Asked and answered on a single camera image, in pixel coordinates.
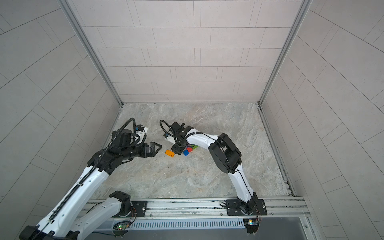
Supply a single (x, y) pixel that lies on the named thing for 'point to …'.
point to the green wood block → (195, 146)
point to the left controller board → (122, 225)
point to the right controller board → (251, 224)
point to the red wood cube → (189, 149)
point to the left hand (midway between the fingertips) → (158, 145)
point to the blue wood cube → (186, 152)
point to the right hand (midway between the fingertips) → (177, 148)
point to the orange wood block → (170, 153)
